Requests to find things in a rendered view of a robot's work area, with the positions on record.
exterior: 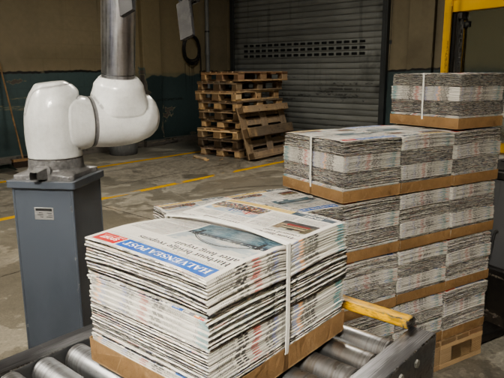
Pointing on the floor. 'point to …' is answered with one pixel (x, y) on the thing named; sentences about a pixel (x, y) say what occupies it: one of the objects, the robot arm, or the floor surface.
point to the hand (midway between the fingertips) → (158, 20)
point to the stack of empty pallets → (224, 144)
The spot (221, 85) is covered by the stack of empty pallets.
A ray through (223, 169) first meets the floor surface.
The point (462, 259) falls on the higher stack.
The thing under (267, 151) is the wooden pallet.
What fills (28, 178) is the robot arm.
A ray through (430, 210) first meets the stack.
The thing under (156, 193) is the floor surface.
